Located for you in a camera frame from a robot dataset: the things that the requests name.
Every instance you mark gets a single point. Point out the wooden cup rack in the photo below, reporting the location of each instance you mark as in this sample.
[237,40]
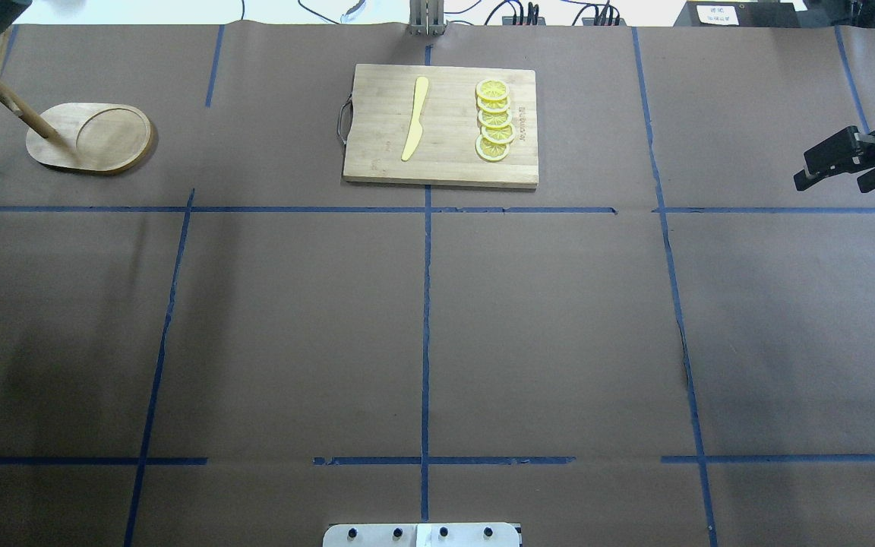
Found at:
[91,138]

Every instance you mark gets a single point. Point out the black box with label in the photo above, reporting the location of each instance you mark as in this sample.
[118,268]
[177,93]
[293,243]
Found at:
[763,14]

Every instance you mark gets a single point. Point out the lemon slice four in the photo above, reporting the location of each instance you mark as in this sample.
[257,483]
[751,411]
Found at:
[498,135]

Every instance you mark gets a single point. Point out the lemon slice two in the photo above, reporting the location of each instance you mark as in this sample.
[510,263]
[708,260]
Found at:
[493,106]

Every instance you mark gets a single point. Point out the lemon slice three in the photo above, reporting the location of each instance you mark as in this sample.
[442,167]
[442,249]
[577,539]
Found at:
[494,120]

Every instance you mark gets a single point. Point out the lemon slice one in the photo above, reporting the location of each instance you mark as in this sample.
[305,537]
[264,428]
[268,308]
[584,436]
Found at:
[492,90]

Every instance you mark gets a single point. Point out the yellow plastic knife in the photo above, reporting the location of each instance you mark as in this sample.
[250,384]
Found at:
[415,133]

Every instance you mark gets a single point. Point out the bamboo cutting board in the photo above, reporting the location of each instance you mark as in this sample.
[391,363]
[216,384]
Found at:
[381,101]

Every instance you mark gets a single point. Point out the aluminium frame post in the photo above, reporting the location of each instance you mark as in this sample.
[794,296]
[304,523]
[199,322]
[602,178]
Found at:
[427,18]

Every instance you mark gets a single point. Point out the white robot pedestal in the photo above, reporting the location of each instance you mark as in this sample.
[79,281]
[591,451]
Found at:
[424,534]

